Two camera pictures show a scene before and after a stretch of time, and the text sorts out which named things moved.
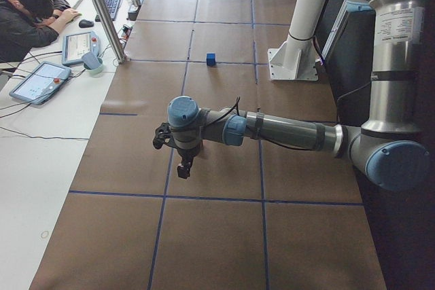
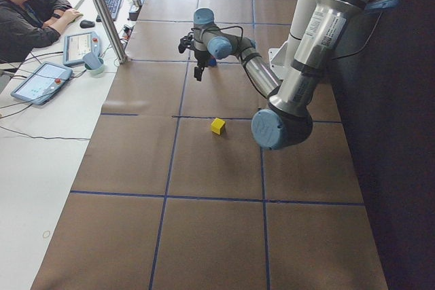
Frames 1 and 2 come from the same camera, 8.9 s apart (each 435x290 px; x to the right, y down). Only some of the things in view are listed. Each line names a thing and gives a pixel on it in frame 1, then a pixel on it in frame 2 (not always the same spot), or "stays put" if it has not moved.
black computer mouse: (85, 24) stays put
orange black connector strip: (126, 30) stays put
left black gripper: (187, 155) -> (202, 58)
